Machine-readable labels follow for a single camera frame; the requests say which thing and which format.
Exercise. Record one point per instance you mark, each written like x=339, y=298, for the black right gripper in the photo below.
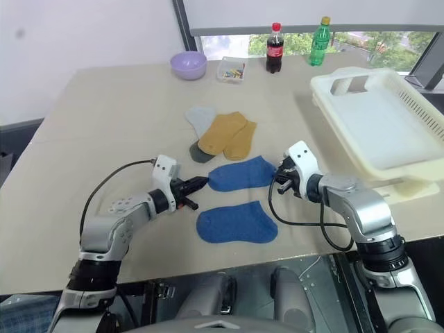
x=288, y=173

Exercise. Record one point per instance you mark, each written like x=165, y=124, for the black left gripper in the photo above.
x=178, y=191

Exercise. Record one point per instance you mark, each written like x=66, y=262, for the blue sock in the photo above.
x=243, y=175
x=236, y=225

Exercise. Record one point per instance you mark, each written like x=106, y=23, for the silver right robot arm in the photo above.
x=364, y=208

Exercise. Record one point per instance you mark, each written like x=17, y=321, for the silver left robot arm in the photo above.
x=104, y=225

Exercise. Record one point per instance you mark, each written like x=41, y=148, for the dark grey sock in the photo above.
x=200, y=156

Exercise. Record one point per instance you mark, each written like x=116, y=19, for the mustard yellow sock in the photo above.
x=218, y=133
x=241, y=144

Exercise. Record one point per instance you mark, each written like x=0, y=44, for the light grey sock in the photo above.
x=199, y=119

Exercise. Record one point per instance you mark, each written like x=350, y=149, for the cream plastic basket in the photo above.
x=374, y=132

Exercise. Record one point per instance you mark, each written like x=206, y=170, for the grey rounded robot leg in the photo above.
x=208, y=298
x=293, y=298

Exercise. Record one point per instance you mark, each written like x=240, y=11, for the clear box of coloured clips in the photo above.
x=231, y=71

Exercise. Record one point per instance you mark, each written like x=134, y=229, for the cola bottle with red cap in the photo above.
x=274, y=52

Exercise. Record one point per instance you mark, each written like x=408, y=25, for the cream plastic drip tray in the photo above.
x=409, y=189

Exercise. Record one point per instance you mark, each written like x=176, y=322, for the purple bowl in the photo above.
x=188, y=64

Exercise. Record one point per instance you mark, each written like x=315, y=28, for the grey robot torso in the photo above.
x=215, y=326

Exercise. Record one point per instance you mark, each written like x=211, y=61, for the green bottle with yellow cap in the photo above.
x=320, y=45

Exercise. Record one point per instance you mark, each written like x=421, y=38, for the grey window roller blind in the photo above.
x=312, y=15

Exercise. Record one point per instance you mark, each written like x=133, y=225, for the black stand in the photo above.
x=428, y=71

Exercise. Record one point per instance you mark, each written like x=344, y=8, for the blue checked cloth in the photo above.
x=24, y=312

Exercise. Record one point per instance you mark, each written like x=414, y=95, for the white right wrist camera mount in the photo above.
x=301, y=156

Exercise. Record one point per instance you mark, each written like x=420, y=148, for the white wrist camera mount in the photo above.
x=301, y=156
x=163, y=173

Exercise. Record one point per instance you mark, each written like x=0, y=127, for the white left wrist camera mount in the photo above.
x=163, y=173

